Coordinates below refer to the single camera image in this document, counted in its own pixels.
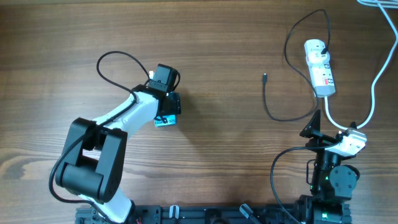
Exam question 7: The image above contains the smartphone with teal screen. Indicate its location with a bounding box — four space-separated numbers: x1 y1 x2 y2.
154 114 177 127

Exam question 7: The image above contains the black USB charging cable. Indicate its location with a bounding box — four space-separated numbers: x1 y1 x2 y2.
262 9 331 123

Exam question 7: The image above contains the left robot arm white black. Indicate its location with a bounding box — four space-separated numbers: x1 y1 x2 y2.
49 64 181 223

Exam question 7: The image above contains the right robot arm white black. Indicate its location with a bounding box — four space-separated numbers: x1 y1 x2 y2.
294 110 367 224

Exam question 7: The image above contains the white charger plug adapter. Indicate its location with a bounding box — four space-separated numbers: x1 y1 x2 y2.
306 50 330 67

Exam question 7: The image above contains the white power strip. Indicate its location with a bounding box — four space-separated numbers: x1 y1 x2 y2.
304 39 336 98

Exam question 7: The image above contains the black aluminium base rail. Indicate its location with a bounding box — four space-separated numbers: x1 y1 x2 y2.
75 203 352 224

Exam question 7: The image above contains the white power strip cord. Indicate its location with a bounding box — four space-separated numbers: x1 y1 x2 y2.
323 0 398 131

